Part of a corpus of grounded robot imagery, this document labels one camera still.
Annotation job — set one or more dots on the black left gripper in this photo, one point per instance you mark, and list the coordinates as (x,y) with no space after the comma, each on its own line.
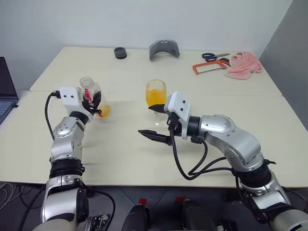
(87,109)

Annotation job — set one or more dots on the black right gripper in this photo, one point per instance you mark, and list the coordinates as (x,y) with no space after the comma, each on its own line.
(174,126)

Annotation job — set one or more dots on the clear bottle with orange drink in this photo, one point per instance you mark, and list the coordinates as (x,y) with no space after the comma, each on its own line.
(90,85)

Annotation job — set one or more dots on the clear wine glass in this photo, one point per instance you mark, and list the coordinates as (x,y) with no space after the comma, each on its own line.
(156,95)

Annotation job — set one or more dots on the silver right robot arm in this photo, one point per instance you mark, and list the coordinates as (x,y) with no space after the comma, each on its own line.
(216,125)

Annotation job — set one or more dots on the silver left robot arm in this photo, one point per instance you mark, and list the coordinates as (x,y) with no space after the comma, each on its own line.
(65,149)

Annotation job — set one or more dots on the black round cap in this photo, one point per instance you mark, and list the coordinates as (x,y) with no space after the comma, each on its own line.
(120,53)

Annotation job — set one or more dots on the orange hacksaw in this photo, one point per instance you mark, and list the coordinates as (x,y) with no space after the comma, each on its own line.
(196,68)

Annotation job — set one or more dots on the grey curved headrest pad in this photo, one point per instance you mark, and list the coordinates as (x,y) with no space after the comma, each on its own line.
(164,47)

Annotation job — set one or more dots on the red tag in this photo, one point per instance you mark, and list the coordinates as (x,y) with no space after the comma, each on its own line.
(180,199)
(142,201)

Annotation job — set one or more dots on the dark laptop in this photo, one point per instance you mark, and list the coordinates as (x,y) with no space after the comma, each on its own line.
(6,96)

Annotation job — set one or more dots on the dark rounded shape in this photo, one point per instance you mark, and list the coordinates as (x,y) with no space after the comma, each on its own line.
(136,219)
(196,216)

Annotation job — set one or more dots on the pink towel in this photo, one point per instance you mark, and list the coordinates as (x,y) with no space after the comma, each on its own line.
(243,66)

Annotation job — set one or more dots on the small black box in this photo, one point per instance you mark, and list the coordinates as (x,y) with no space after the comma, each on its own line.
(98,222)

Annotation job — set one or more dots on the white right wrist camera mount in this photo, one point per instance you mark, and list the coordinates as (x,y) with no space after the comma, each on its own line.
(179,106)

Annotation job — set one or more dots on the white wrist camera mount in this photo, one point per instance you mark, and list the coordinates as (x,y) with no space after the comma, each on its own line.
(179,106)
(69,98)

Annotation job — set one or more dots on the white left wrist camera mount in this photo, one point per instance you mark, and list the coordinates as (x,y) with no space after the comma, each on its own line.
(69,98)

